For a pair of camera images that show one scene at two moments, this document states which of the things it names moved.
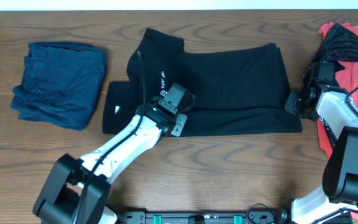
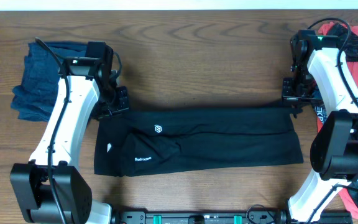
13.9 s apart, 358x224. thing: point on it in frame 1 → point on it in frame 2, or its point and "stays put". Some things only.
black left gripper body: (179, 123) → (116, 101)
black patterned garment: (340, 43) stays put
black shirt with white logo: (240, 89) → (164, 140)
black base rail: (230, 218) stays put
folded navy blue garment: (62, 83) stays put
